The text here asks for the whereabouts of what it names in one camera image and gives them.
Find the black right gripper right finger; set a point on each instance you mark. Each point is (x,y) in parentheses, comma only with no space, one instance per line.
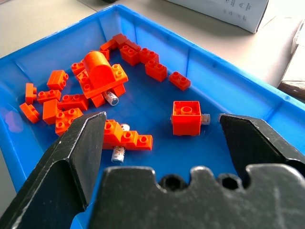
(257,143)

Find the orange rounded toy brick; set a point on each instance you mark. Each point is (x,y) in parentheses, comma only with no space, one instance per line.
(100,69)

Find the blue plastic bin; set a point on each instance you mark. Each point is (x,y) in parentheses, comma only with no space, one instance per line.
(155,107)

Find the orange square brick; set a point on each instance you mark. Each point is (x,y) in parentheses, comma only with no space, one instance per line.
(186,124)

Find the brown cardboard box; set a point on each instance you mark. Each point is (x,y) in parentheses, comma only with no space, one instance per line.
(294,76)

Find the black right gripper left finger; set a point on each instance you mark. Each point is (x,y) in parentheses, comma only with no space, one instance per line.
(59,171)

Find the orange plastic toy brick plate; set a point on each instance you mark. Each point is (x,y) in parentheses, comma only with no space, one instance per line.
(119,74)

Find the white printed cardboard box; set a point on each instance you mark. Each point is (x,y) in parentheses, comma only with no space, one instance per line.
(228,10)

